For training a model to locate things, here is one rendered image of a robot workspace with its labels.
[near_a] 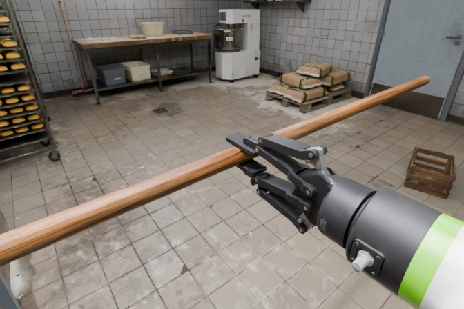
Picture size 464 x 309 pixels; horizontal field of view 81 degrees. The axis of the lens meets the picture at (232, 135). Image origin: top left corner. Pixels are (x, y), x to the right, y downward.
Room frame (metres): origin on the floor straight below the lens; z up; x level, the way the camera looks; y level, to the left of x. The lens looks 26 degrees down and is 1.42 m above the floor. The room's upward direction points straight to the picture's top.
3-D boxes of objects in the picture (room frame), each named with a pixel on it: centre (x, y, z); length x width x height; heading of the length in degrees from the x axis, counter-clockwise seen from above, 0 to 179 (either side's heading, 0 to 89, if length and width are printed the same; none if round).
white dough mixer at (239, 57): (5.63, -0.06, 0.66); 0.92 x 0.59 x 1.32; 128
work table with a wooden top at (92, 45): (4.95, 1.47, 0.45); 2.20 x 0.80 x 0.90; 128
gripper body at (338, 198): (0.27, -0.12, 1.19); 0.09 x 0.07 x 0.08; 39
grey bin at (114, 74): (4.52, 2.02, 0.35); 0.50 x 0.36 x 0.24; 38
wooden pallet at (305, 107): (4.28, -1.26, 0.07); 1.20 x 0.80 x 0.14; 128
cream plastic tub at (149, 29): (5.11, 1.40, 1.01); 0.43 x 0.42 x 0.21; 128
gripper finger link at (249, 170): (0.39, -0.02, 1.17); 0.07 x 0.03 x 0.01; 39
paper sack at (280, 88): (4.24, -0.91, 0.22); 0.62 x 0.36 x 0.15; 133
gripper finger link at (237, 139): (0.39, -0.02, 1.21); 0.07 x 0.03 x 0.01; 39
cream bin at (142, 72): (4.78, 1.69, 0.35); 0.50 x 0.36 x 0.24; 39
